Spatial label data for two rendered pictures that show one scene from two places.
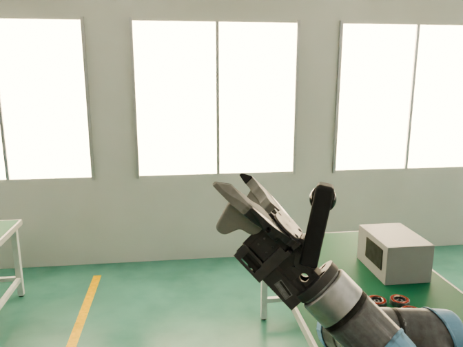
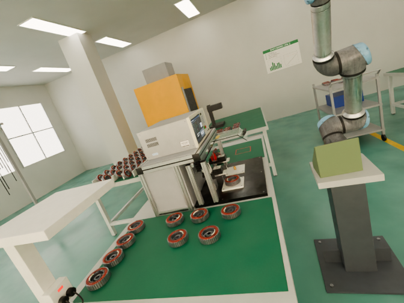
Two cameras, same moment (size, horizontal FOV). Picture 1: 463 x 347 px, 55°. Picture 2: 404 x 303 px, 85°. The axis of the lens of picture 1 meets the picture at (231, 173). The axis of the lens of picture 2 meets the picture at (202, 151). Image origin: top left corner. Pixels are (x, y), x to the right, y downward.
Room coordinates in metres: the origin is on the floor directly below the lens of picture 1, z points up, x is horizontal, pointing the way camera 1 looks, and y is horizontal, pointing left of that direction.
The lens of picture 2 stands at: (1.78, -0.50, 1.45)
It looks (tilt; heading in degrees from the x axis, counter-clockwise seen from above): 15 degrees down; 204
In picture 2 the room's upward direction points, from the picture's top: 19 degrees counter-clockwise
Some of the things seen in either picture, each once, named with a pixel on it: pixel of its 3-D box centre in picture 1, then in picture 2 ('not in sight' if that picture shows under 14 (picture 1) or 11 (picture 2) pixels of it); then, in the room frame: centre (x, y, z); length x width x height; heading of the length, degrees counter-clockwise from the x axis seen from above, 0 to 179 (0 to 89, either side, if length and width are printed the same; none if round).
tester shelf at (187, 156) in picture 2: not in sight; (182, 148); (0.34, -1.30, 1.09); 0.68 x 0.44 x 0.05; 7
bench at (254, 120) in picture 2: not in sight; (238, 142); (-2.03, -1.49, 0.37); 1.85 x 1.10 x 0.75; 7
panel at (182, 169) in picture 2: not in sight; (197, 166); (0.33, -1.24, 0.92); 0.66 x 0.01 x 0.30; 7
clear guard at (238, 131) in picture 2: not in sight; (226, 137); (0.11, -1.01, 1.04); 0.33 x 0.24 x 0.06; 97
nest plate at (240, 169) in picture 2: not in sight; (235, 169); (0.18, -1.00, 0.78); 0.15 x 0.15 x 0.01; 7
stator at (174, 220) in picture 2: not in sight; (175, 219); (0.78, -1.27, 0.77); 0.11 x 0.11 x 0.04
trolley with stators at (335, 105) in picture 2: not in sight; (345, 107); (-2.21, 0.25, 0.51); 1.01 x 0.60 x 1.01; 7
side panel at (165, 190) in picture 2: not in sight; (166, 192); (0.67, -1.34, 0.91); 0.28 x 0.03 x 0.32; 97
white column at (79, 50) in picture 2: not in sight; (107, 112); (-2.37, -4.35, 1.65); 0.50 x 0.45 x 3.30; 97
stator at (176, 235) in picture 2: not in sight; (178, 237); (0.95, -1.17, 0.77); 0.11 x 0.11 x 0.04
